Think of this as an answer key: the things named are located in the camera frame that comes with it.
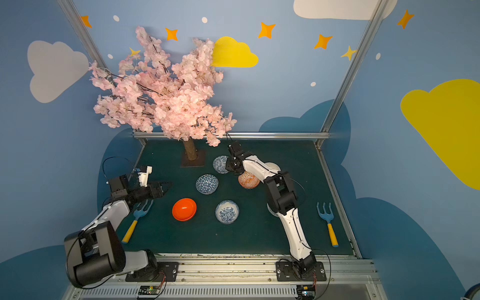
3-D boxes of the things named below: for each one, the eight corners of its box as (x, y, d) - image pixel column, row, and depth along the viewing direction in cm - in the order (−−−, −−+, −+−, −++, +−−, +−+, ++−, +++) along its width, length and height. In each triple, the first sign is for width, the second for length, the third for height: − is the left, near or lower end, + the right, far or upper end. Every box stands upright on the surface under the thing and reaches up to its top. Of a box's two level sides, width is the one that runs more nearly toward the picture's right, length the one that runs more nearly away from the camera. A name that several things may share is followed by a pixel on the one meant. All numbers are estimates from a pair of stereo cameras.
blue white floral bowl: (215, 224, 89) (214, 221, 85) (217, 203, 96) (216, 199, 92) (239, 224, 89) (239, 221, 85) (239, 203, 96) (239, 199, 92)
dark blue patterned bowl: (195, 194, 97) (193, 191, 95) (198, 177, 104) (197, 173, 101) (217, 194, 98) (217, 191, 95) (219, 177, 104) (218, 174, 101)
